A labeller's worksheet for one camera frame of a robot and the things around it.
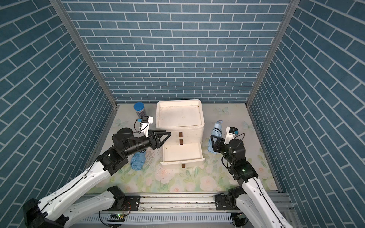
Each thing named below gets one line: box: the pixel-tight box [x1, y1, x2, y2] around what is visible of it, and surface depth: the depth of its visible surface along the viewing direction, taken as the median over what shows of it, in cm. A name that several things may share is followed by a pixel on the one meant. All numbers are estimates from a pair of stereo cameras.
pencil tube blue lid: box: [133, 102, 147, 119], surface depth 96 cm
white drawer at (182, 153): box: [160, 142, 206, 165], surface depth 90 cm
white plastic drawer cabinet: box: [155, 99, 205, 144], surface depth 84 cm
